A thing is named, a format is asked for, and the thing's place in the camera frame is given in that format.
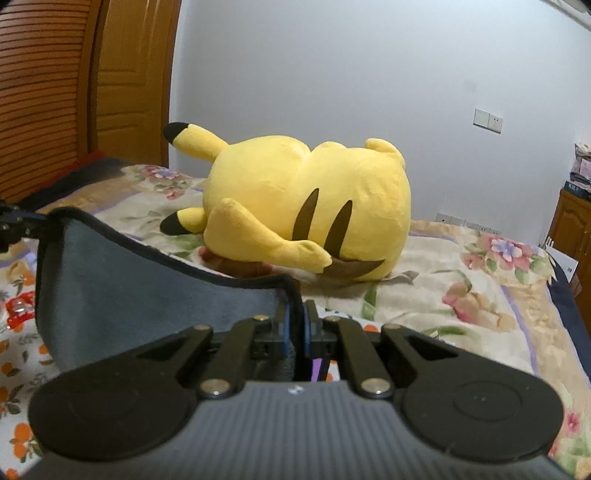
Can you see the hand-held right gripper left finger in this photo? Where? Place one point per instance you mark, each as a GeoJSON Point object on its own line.
{"type": "Point", "coordinates": [286, 330]}

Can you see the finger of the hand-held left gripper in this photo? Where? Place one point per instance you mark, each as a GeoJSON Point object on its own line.
{"type": "Point", "coordinates": [14, 227]}

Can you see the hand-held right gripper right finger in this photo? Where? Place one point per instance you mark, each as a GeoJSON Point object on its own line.
{"type": "Point", "coordinates": [309, 323]}

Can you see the grey-blue towel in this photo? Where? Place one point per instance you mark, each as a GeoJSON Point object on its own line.
{"type": "Point", "coordinates": [138, 295]}

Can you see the reddish brown plush toy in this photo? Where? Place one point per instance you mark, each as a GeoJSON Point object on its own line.
{"type": "Point", "coordinates": [240, 266]}

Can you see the yellow plush toy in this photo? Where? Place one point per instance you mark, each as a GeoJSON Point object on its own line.
{"type": "Point", "coordinates": [295, 203]}

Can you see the slatted wooden headboard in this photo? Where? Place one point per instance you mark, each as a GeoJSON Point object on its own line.
{"type": "Point", "coordinates": [41, 92]}

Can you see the floral bed sheet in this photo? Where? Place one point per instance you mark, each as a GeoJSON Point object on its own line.
{"type": "Point", "coordinates": [461, 295]}

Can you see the wooden door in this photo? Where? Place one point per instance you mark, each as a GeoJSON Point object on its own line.
{"type": "Point", "coordinates": [134, 78]}

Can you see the white box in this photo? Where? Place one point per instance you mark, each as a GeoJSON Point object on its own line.
{"type": "Point", "coordinates": [564, 263]}

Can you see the dark blue mattress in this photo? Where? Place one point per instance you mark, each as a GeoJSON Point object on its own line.
{"type": "Point", "coordinates": [572, 318]}

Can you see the wooden cabinet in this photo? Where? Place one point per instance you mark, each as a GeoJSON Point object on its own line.
{"type": "Point", "coordinates": [572, 230]}

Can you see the stack of books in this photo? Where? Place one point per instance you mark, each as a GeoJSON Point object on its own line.
{"type": "Point", "coordinates": [580, 173]}

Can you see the white wall socket strip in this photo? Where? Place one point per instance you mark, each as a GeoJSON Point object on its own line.
{"type": "Point", "coordinates": [466, 224]}

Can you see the white wall switch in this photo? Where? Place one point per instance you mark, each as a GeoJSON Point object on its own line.
{"type": "Point", "coordinates": [488, 121]}

